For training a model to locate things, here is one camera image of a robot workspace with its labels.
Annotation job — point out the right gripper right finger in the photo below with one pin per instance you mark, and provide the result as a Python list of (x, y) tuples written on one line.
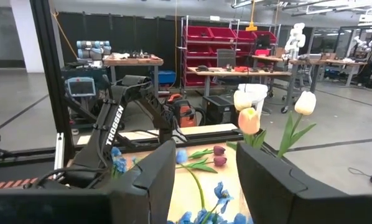
[(267, 186)]

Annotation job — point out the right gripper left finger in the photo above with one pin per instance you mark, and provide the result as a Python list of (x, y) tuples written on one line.
[(151, 193)]

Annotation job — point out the blue artificial flower bunch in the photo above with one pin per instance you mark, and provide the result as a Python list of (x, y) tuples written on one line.
[(120, 163), (221, 194)]

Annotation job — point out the dark red artificial tulip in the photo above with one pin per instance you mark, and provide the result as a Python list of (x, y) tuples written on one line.
[(220, 161), (219, 150)]

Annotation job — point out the pale peach artificial tulip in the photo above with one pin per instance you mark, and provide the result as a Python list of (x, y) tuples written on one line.
[(305, 102), (249, 120), (242, 99)]

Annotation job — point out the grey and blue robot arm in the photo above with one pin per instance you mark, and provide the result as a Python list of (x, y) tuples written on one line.
[(92, 51)]

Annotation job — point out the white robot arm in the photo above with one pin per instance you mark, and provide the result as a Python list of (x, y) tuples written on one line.
[(295, 40)]

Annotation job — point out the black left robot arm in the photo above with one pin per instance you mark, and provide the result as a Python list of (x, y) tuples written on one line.
[(114, 130)]

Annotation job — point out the orange and black vacuum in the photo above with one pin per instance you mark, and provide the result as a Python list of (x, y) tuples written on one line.
[(186, 116)]

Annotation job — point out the white plastic bucket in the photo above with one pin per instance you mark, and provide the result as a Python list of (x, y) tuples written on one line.
[(257, 93)]

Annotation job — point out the blue plastic bin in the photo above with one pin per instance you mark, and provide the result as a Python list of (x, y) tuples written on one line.
[(167, 77)]

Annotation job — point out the long wooden workbench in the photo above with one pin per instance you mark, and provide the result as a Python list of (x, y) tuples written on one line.
[(235, 73)]

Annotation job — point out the grey teach pendant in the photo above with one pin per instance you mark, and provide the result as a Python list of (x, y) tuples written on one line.
[(80, 87)]

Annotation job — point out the grey office chair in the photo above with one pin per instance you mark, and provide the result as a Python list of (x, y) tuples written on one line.
[(226, 57)]

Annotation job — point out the wooden workbench with robot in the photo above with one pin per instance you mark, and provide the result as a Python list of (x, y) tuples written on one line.
[(329, 62)]

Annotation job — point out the yellow ceiling power drop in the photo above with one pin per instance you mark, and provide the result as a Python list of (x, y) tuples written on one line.
[(251, 28)]

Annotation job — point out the red bin shelf rack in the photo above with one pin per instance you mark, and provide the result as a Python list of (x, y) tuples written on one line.
[(201, 32)]

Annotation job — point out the silver aluminium bracket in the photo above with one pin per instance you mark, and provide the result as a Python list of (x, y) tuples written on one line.
[(59, 152)]

